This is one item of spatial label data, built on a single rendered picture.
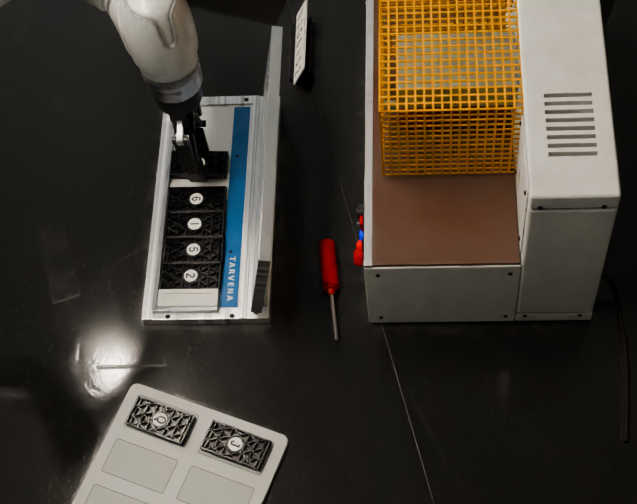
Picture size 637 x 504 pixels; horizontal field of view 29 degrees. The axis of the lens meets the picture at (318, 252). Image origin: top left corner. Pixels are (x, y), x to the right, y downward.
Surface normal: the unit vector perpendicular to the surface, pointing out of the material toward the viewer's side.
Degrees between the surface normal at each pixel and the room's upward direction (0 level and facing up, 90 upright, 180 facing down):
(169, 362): 0
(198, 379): 0
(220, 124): 0
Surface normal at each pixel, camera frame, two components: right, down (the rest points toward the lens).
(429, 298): -0.03, 0.87
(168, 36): 0.47, 0.65
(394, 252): -0.08, -0.49
